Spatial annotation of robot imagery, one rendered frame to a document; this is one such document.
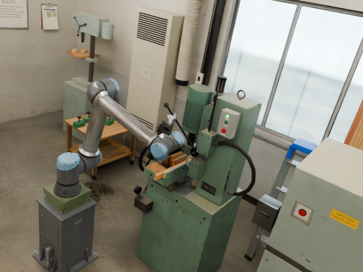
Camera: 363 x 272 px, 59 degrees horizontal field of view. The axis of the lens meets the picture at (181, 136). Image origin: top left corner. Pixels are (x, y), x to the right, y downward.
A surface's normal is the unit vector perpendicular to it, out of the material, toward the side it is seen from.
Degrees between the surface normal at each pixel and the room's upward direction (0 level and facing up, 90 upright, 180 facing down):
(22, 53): 90
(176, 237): 90
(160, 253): 90
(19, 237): 0
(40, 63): 90
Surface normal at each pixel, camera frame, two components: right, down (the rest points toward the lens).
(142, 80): -0.60, 0.25
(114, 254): 0.17, -0.89
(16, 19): 0.78, 0.38
